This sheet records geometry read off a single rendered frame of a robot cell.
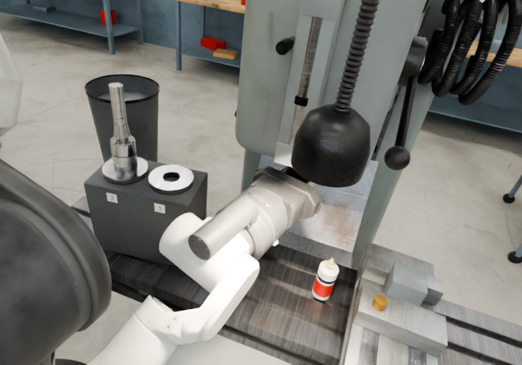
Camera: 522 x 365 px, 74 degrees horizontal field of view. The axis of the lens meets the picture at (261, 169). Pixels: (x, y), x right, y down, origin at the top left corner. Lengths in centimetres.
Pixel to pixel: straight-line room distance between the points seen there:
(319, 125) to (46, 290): 23
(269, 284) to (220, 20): 468
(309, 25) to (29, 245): 31
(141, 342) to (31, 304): 25
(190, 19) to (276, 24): 503
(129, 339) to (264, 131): 30
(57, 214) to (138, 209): 53
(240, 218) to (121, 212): 39
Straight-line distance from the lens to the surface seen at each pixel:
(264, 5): 44
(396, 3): 41
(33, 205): 21
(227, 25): 520
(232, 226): 42
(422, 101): 93
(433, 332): 71
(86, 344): 188
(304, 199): 55
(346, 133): 31
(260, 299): 78
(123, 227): 80
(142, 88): 278
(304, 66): 40
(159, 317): 43
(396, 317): 70
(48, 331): 21
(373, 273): 77
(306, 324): 78
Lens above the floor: 158
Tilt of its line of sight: 34 degrees down
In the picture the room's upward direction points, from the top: 8 degrees clockwise
